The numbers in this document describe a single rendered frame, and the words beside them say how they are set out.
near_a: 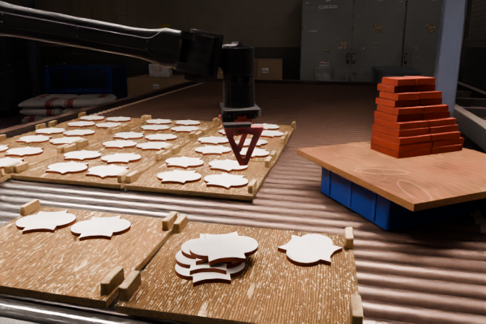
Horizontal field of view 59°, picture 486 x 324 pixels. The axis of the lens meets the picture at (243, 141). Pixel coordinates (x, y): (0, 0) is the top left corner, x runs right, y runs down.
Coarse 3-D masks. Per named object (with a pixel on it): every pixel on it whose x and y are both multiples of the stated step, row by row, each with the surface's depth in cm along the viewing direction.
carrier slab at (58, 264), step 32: (160, 224) 104; (0, 256) 89; (32, 256) 89; (64, 256) 89; (96, 256) 89; (128, 256) 89; (0, 288) 78; (32, 288) 77; (64, 288) 77; (96, 288) 77
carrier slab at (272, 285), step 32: (192, 224) 104; (160, 256) 89; (256, 256) 89; (352, 256) 89; (160, 288) 77; (192, 288) 77; (224, 288) 77; (256, 288) 77; (288, 288) 77; (320, 288) 77; (352, 288) 77; (192, 320) 70; (224, 320) 69; (256, 320) 68; (288, 320) 68; (320, 320) 68
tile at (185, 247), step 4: (200, 236) 91; (204, 236) 91; (192, 240) 89; (184, 244) 87; (188, 244) 87; (184, 248) 86; (188, 248) 86; (184, 252) 84; (188, 252) 84; (184, 256) 84; (188, 256) 84; (192, 256) 83; (196, 260) 81; (200, 260) 81; (204, 260) 82; (196, 264) 81
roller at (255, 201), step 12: (12, 180) 143; (24, 180) 142; (132, 192) 132; (144, 192) 132; (156, 192) 131; (252, 204) 124; (264, 204) 123; (276, 204) 122; (288, 204) 122; (300, 204) 121; (312, 204) 121; (324, 204) 121; (468, 216) 113; (480, 216) 112
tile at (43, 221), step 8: (32, 216) 106; (40, 216) 106; (48, 216) 106; (56, 216) 106; (64, 216) 106; (72, 216) 106; (16, 224) 102; (24, 224) 101; (32, 224) 101; (40, 224) 101; (48, 224) 101; (56, 224) 101; (64, 224) 102; (24, 232) 98; (32, 232) 99
